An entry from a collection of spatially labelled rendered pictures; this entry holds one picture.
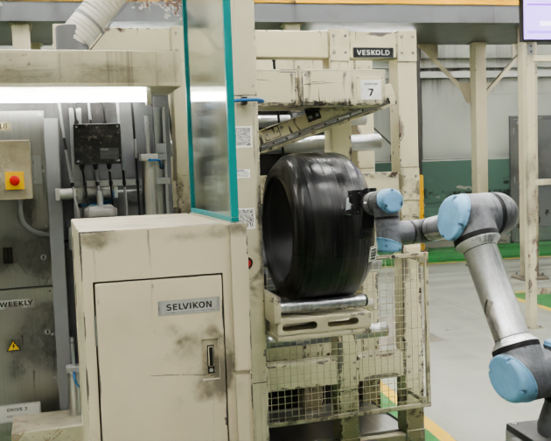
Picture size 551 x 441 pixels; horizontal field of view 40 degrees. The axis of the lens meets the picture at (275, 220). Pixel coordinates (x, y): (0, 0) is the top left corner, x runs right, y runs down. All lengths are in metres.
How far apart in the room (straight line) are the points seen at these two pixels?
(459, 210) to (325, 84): 1.28
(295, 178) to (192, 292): 0.95
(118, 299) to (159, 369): 0.20
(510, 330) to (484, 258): 0.19
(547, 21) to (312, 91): 3.82
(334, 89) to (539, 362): 1.59
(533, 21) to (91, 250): 5.24
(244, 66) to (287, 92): 0.36
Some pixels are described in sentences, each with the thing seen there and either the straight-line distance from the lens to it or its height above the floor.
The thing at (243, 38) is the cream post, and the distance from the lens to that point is 2.76.
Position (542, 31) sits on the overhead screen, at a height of 2.40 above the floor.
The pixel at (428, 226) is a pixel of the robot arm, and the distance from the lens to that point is 2.35.
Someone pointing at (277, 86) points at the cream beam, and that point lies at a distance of 3.05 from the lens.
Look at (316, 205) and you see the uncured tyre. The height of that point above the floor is 1.26.
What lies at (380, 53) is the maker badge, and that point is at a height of 1.89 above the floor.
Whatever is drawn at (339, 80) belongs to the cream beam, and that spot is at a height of 1.74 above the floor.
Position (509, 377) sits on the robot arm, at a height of 0.89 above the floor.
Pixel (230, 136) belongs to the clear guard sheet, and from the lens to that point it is 1.85.
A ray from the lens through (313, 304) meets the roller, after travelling 2.76.
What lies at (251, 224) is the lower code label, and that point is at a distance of 2.73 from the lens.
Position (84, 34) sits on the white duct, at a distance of 2.97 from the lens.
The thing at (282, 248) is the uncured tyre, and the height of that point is 1.07.
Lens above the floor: 1.40
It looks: 4 degrees down
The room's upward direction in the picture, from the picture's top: 2 degrees counter-clockwise
